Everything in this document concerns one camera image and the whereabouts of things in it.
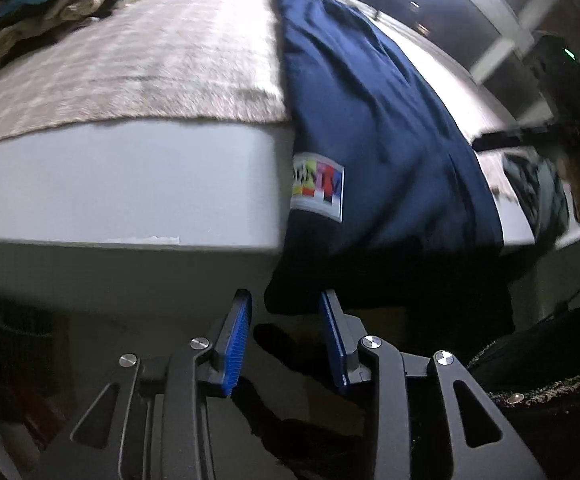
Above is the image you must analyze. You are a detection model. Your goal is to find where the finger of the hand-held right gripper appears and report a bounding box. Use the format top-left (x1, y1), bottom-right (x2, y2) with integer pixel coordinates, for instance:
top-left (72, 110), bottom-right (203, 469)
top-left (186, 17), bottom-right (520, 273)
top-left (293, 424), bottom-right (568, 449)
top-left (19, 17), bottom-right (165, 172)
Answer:
top-left (471, 127), bottom-right (563, 152)

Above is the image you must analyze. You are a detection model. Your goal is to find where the grey garment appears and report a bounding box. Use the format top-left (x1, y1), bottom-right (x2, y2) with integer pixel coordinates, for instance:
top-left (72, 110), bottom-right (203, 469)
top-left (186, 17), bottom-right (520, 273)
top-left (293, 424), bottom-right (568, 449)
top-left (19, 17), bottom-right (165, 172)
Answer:
top-left (500, 152), bottom-right (571, 244)

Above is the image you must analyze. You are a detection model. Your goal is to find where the navy blue t-shirt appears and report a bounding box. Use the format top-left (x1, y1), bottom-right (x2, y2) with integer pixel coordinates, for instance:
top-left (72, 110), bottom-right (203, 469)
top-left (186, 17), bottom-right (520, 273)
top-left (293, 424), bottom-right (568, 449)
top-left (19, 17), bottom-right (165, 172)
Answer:
top-left (264, 0), bottom-right (515, 341)

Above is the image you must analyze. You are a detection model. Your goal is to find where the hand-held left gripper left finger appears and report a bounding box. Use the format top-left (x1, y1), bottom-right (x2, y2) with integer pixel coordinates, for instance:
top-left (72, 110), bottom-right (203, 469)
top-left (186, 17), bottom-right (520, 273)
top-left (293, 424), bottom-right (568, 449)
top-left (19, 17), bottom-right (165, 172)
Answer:
top-left (29, 288), bottom-right (253, 480)

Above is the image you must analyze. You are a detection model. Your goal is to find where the pink plaid blanket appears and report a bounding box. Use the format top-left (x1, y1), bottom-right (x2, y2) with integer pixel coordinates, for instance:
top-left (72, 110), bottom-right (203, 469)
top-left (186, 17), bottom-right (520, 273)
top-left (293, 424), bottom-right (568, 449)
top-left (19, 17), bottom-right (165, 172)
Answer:
top-left (0, 0), bottom-right (293, 154)

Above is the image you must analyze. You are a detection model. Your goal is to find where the black sequined sweater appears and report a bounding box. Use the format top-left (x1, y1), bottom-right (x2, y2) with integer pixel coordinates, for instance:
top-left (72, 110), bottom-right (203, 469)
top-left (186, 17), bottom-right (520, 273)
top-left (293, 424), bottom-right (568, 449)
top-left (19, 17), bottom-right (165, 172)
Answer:
top-left (464, 305), bottom-right (580, 480)

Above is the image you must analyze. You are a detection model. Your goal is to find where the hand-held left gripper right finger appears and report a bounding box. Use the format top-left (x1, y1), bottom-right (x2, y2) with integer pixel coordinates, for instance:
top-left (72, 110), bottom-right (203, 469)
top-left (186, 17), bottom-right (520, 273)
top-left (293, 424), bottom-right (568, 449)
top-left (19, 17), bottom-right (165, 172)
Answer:
top-left (319, 289), bottom-right (548, 480)

